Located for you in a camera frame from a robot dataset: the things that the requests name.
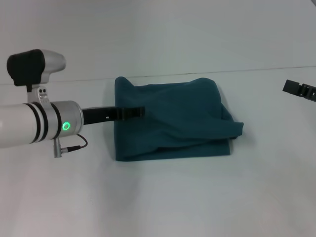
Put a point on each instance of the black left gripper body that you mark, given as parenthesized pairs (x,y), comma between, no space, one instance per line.
(101,115)

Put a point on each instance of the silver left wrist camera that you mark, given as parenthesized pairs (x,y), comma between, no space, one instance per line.
(34,69)

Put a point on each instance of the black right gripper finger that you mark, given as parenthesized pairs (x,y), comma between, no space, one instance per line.
(291,87)

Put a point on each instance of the teal t-shirt with FREE print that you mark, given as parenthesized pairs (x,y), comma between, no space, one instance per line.
(172,118)

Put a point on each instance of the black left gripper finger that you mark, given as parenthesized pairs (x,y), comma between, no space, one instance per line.
(133,112)

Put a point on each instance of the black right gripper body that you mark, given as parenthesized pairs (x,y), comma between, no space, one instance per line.
(308,93)

